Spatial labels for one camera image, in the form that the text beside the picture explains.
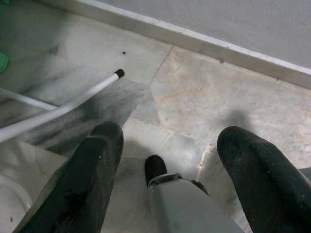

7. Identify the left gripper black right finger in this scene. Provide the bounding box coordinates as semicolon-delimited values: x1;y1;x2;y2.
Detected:
216;126;311;233

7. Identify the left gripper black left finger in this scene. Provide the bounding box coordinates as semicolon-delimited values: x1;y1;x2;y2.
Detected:
14;121;125;233

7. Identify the white round object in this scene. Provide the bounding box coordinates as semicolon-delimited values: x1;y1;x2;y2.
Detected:
0;179;34;233

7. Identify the white rod with black tip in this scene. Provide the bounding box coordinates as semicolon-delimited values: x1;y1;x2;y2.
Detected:
0;69;125;143

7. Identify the plain white rod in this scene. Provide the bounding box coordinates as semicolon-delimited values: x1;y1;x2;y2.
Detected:
0;87;58;111

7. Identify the green plastic item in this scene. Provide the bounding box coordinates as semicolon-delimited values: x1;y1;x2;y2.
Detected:
0;51;10;74

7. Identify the pale marble skirting board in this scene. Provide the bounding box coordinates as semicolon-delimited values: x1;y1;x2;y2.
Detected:
60;0;311;85

